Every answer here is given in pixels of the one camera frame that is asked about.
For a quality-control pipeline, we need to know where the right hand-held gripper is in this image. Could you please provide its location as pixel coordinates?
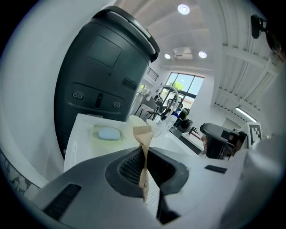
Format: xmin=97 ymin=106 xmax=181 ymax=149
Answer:
xmin=199 ymin=122 xmax=262 ymax=160

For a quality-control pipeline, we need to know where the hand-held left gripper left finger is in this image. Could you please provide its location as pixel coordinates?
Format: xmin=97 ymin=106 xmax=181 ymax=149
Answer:
xmin=33 ymin=146 xmax=163 ymax=229

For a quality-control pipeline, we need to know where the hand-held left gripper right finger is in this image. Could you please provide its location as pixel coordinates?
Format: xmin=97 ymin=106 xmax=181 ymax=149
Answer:
xmin=148 ymin=147 xmax=233 ymax=225

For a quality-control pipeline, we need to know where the beige paper packet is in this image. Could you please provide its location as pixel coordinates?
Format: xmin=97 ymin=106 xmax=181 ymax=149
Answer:
xmin=132 ymin=125 xmax=160 ymax=211

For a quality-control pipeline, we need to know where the dark table white top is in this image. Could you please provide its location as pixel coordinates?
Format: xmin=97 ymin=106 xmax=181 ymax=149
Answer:
xmin=176 ymin=125 xmax=204 ymax=155

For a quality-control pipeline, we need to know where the black massage chair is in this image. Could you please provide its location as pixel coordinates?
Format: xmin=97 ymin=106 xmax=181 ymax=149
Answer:
xmin=178 ymin=108 xmax=193 ymax=128

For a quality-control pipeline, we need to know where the long ceiling tube light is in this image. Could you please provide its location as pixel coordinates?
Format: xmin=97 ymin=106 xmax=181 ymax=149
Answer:
xmin=235 ymin=106 xmax=257 ymax=123

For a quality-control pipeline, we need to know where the white shampoo bottle blue cap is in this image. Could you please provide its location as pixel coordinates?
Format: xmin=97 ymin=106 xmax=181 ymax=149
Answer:
xmin=164 ymin=111 xmax=180 ymax=135

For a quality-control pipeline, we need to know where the tall glass window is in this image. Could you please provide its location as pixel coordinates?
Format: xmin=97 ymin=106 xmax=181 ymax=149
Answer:
xmin=166 ymin=72 xmax=204 ymax=110

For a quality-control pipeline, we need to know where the black mesh office chair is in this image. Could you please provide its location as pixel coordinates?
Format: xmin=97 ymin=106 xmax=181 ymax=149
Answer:
xmin=156 ymin=98 xmax=171 ymax=119

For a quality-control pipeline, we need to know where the white gooseneck faucet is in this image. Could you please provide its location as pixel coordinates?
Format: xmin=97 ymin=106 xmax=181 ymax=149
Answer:
xmin=146 ymin=84 xmax=180 ymax=117

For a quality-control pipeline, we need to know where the light blue soap bar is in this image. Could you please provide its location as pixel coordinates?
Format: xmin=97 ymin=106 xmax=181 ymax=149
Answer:
xmin=98 ymin=127 xmax=120 ymax=140

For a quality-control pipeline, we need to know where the black mezzanine railing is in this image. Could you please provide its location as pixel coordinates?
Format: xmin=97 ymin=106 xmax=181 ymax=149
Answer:
xmin=146 ymin=68 xmax=160 ymax=81

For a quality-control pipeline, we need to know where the ceiling air conditioner cassette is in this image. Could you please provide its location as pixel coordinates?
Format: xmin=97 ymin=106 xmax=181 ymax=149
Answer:
xmin=172 ymin=47 xmax=193 ymax=59

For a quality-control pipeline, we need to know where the person's head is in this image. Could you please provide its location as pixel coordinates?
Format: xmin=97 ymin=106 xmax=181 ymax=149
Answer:
xmin=268 ymin=31 xmax=286 ymax=64

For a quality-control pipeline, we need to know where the dark grey tall appliance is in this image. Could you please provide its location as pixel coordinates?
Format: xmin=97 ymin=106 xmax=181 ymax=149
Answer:
xmin=53 ymin=5 xmax=161 ymax=157

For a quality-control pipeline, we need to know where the black head-mounted camera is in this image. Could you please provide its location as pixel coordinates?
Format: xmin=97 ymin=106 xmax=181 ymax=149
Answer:
xmin=250 ymin=14 xmax=268 ymax=40

